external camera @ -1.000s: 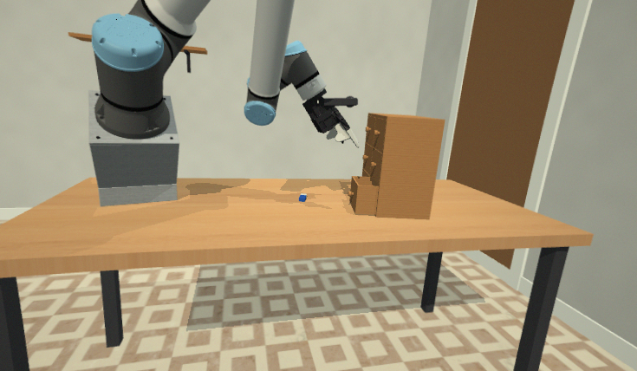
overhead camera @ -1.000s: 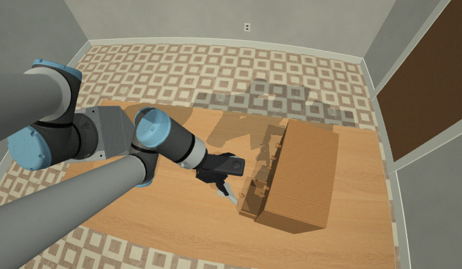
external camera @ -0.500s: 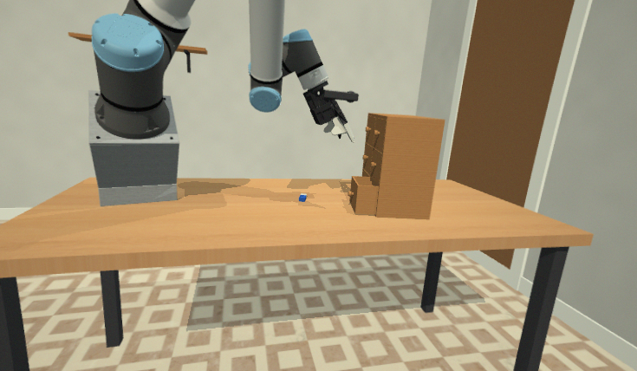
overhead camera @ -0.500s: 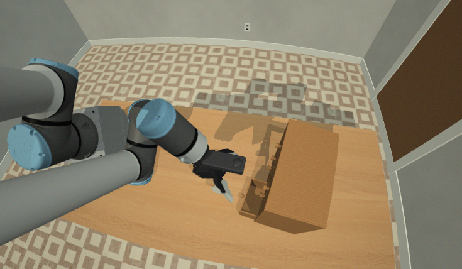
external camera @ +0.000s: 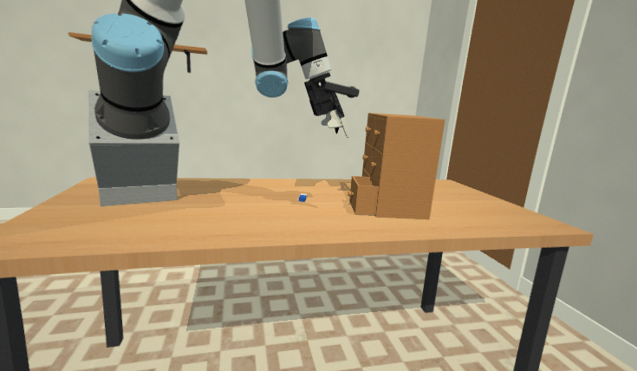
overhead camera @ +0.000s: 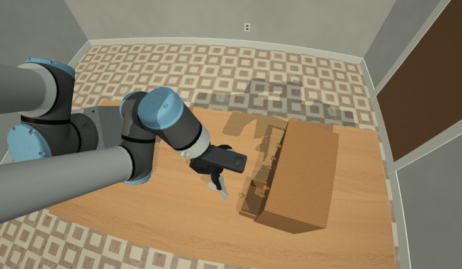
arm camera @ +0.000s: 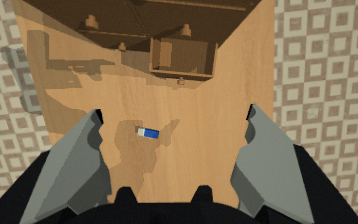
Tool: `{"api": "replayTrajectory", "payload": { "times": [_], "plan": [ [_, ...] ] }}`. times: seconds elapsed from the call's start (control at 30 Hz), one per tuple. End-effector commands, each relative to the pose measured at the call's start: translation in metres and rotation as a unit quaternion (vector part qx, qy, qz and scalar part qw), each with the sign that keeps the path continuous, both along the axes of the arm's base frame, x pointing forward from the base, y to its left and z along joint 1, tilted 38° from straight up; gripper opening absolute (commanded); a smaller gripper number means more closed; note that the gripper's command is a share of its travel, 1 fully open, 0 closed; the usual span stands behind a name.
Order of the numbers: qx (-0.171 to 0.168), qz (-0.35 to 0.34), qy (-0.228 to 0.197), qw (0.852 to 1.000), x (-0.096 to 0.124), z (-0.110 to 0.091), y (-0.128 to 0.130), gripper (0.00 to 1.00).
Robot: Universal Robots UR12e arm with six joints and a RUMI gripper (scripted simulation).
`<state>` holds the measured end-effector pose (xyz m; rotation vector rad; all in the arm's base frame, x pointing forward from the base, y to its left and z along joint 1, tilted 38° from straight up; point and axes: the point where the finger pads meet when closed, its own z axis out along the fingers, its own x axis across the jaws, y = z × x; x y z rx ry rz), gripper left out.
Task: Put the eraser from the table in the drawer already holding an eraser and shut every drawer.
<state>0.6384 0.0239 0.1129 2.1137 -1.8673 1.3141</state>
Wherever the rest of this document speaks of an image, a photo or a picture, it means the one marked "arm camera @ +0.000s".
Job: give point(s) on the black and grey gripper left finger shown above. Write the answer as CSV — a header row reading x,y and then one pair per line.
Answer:
x,y
68,179

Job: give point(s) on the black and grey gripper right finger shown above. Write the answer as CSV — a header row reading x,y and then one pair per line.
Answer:
x,y
278,182

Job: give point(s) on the blue and white eraser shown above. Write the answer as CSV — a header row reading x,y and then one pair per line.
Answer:
x,y
148,132

